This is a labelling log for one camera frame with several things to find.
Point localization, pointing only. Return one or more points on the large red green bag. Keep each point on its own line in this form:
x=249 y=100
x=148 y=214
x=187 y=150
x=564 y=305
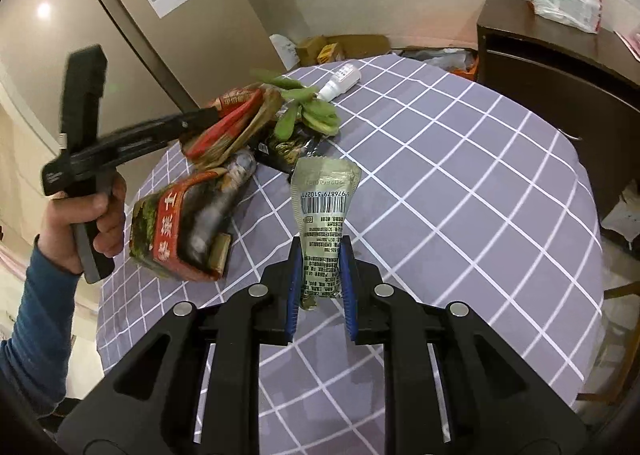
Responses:
x=170 y=230

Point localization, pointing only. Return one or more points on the brown cardboard box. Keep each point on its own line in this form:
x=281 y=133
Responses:
x=345 y=49

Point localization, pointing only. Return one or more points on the pile of green pods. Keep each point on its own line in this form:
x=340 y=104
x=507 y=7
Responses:
x=307 y=107

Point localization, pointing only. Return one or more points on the pink paper sheet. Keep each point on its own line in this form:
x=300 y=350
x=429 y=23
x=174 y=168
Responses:
x=632 y=42

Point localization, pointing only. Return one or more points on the red striped snack wrapper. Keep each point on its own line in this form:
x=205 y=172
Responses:
x=235 y=127

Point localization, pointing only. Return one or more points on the person's left forearm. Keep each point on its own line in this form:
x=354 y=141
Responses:
x=35 y=330

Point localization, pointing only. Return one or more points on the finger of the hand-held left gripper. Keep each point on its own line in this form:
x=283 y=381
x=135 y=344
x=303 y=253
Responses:
x=170 y=127

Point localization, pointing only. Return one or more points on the dark wooden cabinet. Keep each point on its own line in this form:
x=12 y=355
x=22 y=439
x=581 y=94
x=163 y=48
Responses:
x=560 y=100

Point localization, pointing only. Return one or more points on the beige refrigerator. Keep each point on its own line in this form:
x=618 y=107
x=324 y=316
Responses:
x=125 y=35

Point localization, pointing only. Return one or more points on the dark foil packet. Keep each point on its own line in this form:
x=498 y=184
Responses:
x=285 y=150

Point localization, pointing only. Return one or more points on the wooden chair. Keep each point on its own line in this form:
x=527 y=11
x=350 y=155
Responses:
x=617 y=335

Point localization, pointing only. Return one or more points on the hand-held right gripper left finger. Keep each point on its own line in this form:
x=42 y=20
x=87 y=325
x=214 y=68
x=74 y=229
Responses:
x=294 y=295

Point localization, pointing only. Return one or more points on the round table checkered cloth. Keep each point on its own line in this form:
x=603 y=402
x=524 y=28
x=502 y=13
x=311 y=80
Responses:
x=425 y=185

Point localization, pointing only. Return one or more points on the white paper bag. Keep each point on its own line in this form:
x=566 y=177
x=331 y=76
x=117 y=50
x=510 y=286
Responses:
x=282 y=51

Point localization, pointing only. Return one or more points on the white plastic stool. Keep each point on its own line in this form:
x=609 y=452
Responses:
x=622 y=217

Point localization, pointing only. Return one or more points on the white plastic bottle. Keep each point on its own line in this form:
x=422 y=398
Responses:
x=340 y=82

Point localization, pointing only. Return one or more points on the green silver sachet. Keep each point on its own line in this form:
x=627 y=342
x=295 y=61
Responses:
x=325 y=205

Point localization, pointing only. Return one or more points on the person's left hand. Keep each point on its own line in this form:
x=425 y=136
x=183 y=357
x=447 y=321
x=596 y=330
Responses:
x=60 y=230

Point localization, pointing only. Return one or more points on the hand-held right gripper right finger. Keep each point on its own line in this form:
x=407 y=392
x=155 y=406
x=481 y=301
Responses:
x=349 y=295

